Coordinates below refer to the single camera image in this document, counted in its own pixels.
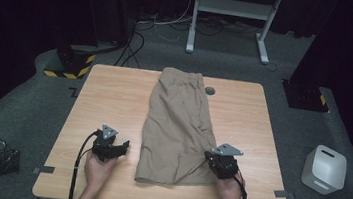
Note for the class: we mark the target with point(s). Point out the grey tape piece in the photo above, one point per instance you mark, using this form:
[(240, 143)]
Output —
[(45, 169), (283, 194)]

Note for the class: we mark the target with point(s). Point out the khaki shorts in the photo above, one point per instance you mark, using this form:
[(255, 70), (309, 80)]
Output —
[(178, 126)]

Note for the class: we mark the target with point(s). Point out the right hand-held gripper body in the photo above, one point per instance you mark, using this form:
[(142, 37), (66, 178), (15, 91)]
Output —
[(224, 165)]

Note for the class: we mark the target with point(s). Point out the white box-shaped device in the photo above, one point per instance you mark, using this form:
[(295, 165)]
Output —
[(324, 170)]

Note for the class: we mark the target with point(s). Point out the white metal stand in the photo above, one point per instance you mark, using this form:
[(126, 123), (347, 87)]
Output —
[(231, 8)]

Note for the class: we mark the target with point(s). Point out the person's left hand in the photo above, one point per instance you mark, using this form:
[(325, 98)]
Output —
[(97, 172)]

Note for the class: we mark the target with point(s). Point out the grey round table grommet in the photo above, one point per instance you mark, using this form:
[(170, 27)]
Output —
[(209, 90)]

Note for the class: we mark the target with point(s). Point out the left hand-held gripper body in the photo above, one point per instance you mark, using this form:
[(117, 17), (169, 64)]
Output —
[(105, 146)]

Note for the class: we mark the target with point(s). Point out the person's right hand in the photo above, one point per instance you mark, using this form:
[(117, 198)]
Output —
[(229, 191)]

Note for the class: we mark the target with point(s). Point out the black base with yellow mark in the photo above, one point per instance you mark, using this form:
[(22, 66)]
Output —
[(304, 97)]

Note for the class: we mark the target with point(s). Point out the black yellow striped base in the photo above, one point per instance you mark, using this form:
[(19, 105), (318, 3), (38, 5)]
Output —
[(74, 61)]

